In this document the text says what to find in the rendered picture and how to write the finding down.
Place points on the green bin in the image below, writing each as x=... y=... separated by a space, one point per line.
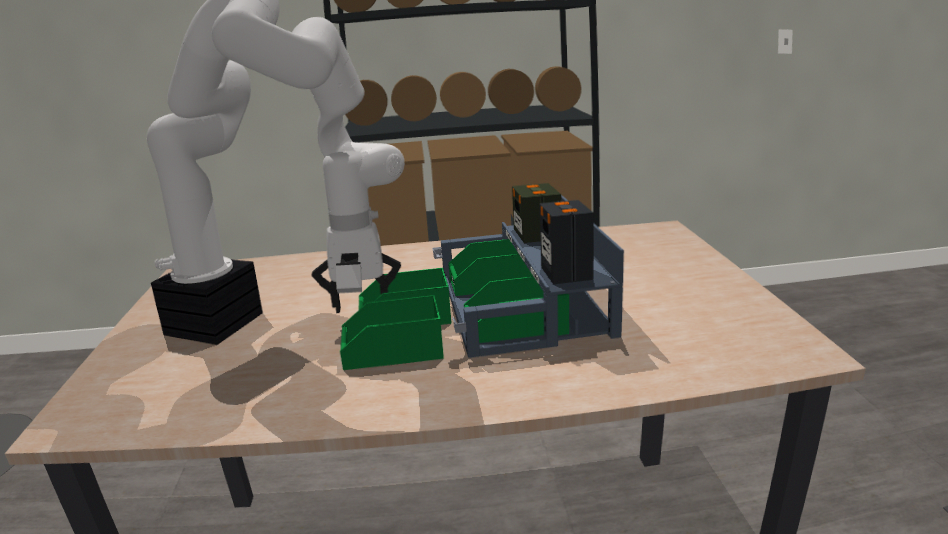
x=515 y=326
x=414 y=284
x=410 y=331
x=481 y=262

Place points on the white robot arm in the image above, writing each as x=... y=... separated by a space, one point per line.
x=201 y=86

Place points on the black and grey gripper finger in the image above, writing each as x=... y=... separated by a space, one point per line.
x=384 y=283
x=329 y=286

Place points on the dark grey metal shelf rack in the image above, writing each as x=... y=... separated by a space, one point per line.
x=608 y=273

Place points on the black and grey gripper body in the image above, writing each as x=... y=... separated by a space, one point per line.
x=362 y=241

